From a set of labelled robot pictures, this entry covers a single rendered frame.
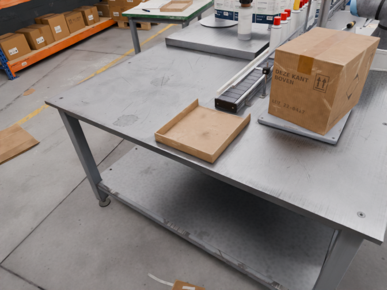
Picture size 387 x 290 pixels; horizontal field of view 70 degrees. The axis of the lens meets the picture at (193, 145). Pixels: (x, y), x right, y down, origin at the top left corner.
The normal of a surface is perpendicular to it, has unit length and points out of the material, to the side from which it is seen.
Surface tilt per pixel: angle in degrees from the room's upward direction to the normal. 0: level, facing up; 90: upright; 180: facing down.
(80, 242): 0
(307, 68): 90
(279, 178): 0
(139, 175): 1
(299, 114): 90
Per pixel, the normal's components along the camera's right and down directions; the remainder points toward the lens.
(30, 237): -0.07, -0.77
